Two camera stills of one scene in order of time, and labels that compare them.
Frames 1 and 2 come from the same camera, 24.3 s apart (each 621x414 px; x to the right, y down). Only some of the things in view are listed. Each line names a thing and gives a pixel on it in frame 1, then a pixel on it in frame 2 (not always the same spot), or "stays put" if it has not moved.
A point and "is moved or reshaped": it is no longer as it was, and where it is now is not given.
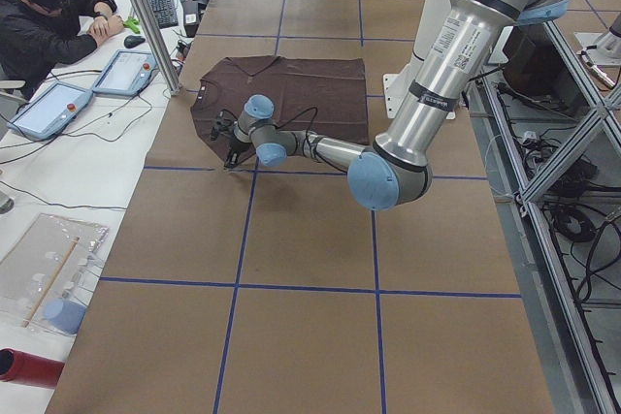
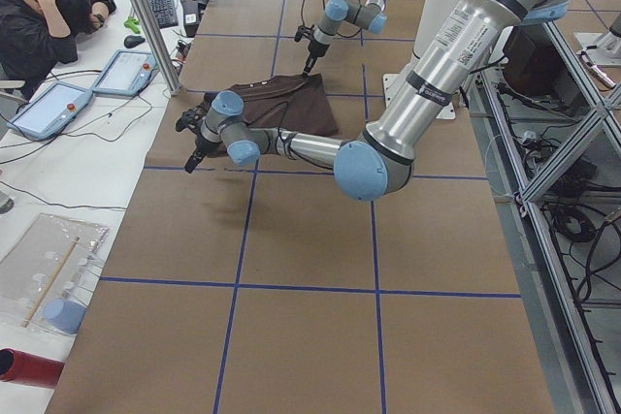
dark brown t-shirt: [320, 95] is moved or reshaped
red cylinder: [22, 366] stays put
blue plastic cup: [65, 314] stays put
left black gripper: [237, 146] to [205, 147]
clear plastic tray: [47, 275] stays put
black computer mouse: [132, 41] stays put
